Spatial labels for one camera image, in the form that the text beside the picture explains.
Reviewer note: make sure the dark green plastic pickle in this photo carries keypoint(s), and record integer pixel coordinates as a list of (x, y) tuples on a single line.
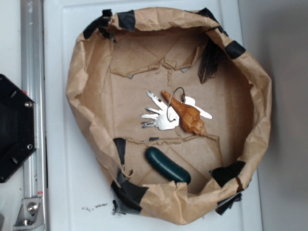
[(167, 167)]

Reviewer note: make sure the brown paper bag bin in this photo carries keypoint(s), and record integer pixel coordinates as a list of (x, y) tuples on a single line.
[(117, 58)]

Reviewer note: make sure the brown wooden shell toy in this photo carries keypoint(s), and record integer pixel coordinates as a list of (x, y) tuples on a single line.
[(190, 119)]

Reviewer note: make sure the dark feather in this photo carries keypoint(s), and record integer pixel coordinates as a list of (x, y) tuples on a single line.
[(210, 60)]

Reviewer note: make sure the silver keys on wire ring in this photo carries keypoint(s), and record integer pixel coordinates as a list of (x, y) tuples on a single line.
[(166, 117)]

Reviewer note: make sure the aluminium extrusion rail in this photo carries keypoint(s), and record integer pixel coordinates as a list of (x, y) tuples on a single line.
[(32, 67)]

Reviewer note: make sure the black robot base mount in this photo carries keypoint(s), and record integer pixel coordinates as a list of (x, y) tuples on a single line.
[(17, 128)]

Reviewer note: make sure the metal corner bracket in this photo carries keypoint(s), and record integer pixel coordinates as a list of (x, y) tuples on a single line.
[(31, 215)]

